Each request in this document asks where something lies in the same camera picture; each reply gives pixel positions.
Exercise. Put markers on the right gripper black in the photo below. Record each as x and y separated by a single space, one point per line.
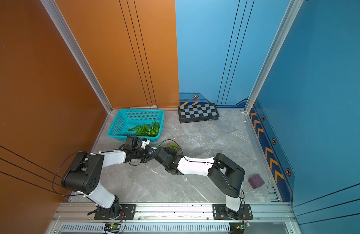
173 151

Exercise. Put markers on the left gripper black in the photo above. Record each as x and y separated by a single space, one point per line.
147 148

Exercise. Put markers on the green peppers bunch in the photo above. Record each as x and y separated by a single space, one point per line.
146 129
174 146

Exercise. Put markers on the teal plastic basket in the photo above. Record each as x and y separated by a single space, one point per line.
129 118

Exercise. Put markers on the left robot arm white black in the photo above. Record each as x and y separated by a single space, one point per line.
83 177

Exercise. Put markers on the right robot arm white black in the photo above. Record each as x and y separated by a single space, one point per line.
221 170

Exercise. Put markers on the silver metal cylinder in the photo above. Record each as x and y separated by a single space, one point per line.
145 107

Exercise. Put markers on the black white checkerboard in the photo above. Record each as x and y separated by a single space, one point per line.
197 113

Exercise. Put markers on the white vent grille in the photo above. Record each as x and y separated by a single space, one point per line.
83 228

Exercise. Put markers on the left green circuit board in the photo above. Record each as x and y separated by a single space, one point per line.
112 228

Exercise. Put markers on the purple small block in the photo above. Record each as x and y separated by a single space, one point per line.
256 181

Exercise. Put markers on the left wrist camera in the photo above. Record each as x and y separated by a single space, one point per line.
133 143

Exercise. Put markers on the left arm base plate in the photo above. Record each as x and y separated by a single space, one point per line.
116 212

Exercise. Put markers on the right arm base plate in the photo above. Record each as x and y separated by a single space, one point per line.
221 212

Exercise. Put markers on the aluminium front rail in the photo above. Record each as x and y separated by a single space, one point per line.
177 212

